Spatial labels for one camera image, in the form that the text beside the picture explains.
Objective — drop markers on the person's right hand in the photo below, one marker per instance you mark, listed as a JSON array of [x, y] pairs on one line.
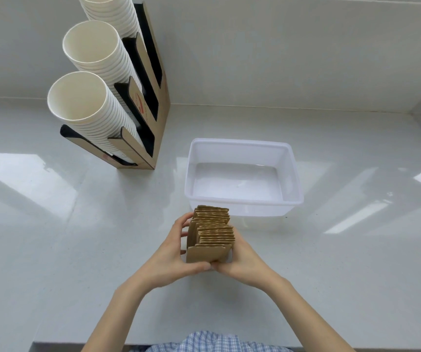
[[249, 269]]

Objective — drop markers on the person's left hand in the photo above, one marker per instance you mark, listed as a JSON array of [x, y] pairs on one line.
[[166, 260]]

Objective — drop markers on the person's left thumb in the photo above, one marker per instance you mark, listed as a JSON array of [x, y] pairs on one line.
[[196, 267]]

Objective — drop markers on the person's right thumb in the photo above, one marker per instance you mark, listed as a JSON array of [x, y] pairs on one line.
[[220, 266]]

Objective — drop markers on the stack of brown cardboard sleeves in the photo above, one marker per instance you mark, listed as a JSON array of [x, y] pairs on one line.
[[210, 230]]

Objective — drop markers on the person's right forearm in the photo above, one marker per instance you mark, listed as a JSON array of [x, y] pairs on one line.
[[305, 315]]

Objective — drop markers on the person's left forearm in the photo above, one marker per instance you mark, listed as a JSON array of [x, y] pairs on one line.
[[122, 311]]

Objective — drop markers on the blue checked shirt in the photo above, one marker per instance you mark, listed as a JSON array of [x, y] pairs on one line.
[[210, 342]]

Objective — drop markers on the clear plastic container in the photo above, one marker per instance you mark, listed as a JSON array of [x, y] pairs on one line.
[[243, 179]]

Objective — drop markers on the black and brown cup holder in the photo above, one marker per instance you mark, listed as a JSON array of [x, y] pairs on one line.
[[155, 106]]

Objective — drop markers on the stack of white paper cups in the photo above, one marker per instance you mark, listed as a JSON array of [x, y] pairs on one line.
[[111, 14], [97, 47], [82, 102]]

